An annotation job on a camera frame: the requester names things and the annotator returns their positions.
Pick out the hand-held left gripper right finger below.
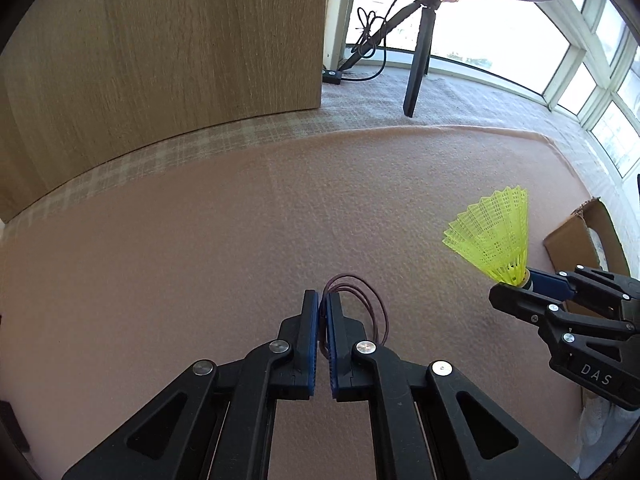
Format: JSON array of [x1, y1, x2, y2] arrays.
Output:
[[325, 291, 578, 480]]

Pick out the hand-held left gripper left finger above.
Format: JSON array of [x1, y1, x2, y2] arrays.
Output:
[[62, 289, 320, 480]]

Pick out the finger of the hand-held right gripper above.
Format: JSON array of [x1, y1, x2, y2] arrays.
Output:
[[529, 265, 640, 319], [488, 282, 638, 347]]

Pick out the cardboard box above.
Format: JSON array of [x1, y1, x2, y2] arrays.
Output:
[[543, 199, 632, 278]]

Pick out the brown hair ties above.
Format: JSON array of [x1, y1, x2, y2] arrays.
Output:
[[320, 273, 390, 358]]

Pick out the yellow plastic shuttlecock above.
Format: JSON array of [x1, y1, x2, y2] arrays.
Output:
[[443, 186, 532, 288]]

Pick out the person's right hand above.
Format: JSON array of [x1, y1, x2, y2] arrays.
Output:
[[580, 392, 633, 468]]

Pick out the pink towel mat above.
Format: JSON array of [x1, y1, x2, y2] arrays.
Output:
[[0, 125, 608, 480]]

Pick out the checked tablecloth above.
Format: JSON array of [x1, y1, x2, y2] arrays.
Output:
[[0, 72, 640, 241]]

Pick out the black tripod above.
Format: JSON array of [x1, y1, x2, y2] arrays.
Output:
[[335, 0, 458, 118]]

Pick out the light wooden board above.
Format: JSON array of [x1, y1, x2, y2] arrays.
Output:
[[0, 0, 335, 223]]

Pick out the black power cable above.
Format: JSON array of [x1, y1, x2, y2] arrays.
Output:
[[342, 0, 421, 83]]

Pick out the white window frame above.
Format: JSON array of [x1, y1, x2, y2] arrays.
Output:
[[325, 0, 640, 181]]

